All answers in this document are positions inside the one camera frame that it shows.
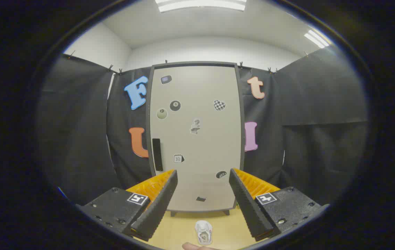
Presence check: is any white shoe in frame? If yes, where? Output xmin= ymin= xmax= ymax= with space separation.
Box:
xmin=195 ymin=220 xmax=213 ymax=245

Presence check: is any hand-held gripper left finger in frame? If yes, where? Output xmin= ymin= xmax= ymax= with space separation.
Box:
xmin=75 ymin=169 xmax=178 ymax=242

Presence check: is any small ceiling light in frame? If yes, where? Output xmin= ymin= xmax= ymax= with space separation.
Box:
xmin=304 ymin=30 xmax=330 ymax=49

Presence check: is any black door handle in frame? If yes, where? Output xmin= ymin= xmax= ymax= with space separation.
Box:
xmin=152 ymin=138 xmax=163 ymax=172

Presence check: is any long ceiling light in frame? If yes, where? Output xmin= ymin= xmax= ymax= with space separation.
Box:
xmin=155 ymin=0 xmax=247 ymax=13

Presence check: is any black backdrop cloth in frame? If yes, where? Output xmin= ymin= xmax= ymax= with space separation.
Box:
xmin=36 ymin=45 xmax=369 ymax=205

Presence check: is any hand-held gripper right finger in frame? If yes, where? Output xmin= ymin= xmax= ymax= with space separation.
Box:
xmin=229 ymin=168 xmax=330 ymax=242

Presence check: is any grey shoe cabinet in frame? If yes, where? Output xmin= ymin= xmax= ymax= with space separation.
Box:
xmin=148 ymin=62 xmax=246 ymax=216

